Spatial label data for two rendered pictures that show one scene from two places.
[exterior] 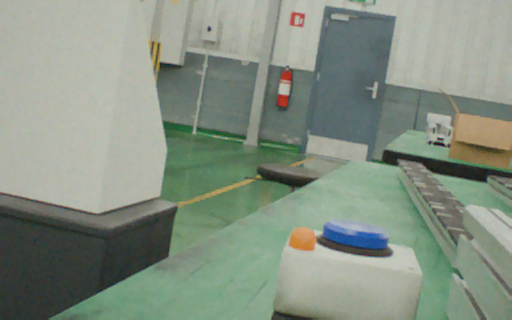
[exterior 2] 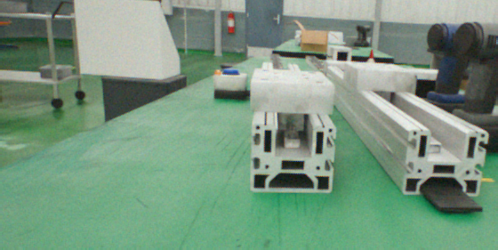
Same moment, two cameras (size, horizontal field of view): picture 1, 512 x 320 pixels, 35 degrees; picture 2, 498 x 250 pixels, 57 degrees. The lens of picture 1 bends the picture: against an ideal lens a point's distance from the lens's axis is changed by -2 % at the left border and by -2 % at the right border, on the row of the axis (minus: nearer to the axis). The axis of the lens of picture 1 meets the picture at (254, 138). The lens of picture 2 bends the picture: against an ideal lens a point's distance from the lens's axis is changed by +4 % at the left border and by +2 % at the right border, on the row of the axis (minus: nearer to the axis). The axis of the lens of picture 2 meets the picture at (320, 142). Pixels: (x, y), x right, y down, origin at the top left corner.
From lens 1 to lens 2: 0.70 m
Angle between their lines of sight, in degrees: 17
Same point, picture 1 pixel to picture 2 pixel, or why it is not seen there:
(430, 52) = not seen: outside the picture
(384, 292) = (237, 82)
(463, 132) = (305, 38)
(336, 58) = (255, 4)
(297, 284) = (218, 83)
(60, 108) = (142, 48)
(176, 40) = (165, 0)
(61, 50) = (139, 29)
